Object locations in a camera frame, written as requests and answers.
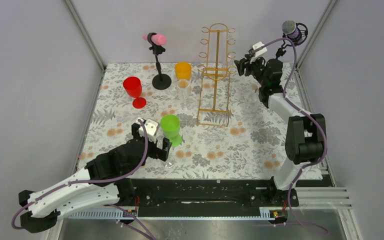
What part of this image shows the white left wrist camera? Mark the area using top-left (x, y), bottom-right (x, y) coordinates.
top-left (136, 117), bottom-right (160, 144)

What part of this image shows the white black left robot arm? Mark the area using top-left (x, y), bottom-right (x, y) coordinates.
top-left (11, 118), bottom-right (172, 233)

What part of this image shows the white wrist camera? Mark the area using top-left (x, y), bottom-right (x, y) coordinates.
top-left (136, 117), bottom-right (160, 144)
top-left (248, 41), bottom-right (268, 64)

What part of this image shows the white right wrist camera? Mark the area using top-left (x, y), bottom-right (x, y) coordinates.
top-left (248, 41), bottom-right (268, 64)

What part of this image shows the tripod stand with purple microphone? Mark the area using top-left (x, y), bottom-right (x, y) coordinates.
top-left (275, 20), bottom-right (309, 59)

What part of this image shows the yellow plastic wine glass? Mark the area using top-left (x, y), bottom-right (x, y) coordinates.
top-left (174, 62), bottom-right (192, 81)

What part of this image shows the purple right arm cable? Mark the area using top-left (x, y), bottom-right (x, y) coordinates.
top-left (261, 37), bottom-right (330, 236)

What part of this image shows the red plastic wine glass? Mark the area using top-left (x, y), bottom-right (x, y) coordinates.
top-left (122, 76), bottom-right (147, 109)

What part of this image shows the gold wire wine glass rack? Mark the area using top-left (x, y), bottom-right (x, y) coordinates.
top-left (197, 23), bottom-right (236, 127)

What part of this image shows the clear wine glass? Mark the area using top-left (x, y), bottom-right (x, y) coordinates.
top-left (217, 30), bottom-right (236, 74)
top-left (176, 79), bottom-right (192, 110)
top-left (244, 88), bottom-right (261, 114)
top-left (156, 135), bottom-right (176, 169)

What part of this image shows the floral patterned tablecloth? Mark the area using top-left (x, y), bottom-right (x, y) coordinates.
top-left (77, 62), bottom-right (324, 180)

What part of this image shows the green plastic wine glass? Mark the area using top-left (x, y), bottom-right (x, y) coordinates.
top-left (160, 114), bottom-right (182, 147)

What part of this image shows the black stand with pink microphone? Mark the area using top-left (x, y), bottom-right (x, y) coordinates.
top-left (142, 32), bottom-right (172, 90)

